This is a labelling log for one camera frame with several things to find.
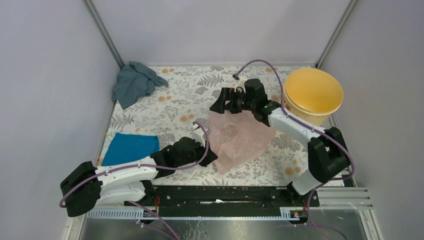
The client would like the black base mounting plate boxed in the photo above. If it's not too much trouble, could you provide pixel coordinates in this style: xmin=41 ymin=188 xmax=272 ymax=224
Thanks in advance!
xmin=137 ymin=185 xmax=320 ymax=218

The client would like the blue folded cloth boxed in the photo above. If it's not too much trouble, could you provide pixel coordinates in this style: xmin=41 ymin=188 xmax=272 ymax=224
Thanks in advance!
xmin=101 ymin=132 xmax=160 ymax=166

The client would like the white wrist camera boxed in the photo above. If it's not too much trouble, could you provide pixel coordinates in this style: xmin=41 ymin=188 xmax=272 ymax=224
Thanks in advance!
xmin=192 ymin=128 xmax=206 ymax=147
xmin=232 ymin=74 xmax=248 ymax=93

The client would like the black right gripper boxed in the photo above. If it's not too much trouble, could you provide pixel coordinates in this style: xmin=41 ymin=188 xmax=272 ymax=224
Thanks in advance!
xmin=209 ymin=87 xmax=256 ymax=114

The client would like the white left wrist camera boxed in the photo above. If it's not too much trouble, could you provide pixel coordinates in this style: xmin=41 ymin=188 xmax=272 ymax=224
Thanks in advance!
xmin=192 ymin=128 xmax=206 ymax=147

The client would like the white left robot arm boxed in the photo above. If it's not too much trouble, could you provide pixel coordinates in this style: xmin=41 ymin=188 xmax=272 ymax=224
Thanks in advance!
xmin=59 ymin=137 xmax=218 ymax=217

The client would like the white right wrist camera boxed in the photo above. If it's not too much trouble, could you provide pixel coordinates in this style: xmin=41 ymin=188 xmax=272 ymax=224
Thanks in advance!
xmin=232 ymin=74 xmax=248 ymax=93

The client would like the yellow trash bin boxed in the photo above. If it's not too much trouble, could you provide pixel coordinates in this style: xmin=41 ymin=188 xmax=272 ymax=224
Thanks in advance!
xmin=282 ymin=68 xmax=344 ymax=126

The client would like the floral patterned table mat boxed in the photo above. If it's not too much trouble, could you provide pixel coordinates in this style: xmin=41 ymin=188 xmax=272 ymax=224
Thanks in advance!
xmin=98 ymin=66 xmax=308 ymax=186

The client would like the pink plastic trash bag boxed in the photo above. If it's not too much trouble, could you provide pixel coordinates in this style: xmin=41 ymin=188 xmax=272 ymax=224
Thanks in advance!
xmin=206 ymin=111 xmax=276 ymax=174

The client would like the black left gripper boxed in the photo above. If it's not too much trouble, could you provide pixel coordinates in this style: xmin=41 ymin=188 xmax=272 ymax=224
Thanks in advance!
xmin=176 ymin=137 xmax=218 ymax=167

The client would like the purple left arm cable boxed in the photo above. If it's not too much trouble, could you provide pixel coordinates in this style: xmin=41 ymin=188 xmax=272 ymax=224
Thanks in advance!
xmin=58 ymin=121 xmax=211 ymax=240

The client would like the grey crumpled cloth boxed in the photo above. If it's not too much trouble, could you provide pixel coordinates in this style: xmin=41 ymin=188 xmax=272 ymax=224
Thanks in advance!
xmin=111 ymin=61 xmax=169 ymax=110

